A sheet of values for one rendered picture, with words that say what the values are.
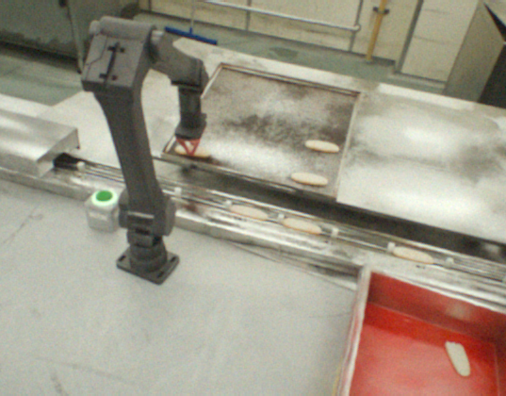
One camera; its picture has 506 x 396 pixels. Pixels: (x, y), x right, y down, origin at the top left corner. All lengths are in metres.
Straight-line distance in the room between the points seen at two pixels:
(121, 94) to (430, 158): 0.96
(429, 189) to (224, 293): 0.64
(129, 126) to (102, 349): 0.43
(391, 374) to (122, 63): 0.73
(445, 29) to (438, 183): 3.20
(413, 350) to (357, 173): 0.51
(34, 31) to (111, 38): 3.29
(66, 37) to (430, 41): 3.07
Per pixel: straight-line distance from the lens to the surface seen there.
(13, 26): 4.10
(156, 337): 0.92
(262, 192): 1.24
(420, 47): 4.45
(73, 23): 3.74
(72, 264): 1.07
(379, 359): 0.95
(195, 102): 1.12
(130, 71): 0.67
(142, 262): 0.98
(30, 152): 1.26
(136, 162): 0.78
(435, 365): 0.99
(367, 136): 1.38
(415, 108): 1.55
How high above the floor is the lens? 1.59
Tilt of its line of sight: 39 degrees down
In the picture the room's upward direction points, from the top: 8 degrees clockwise
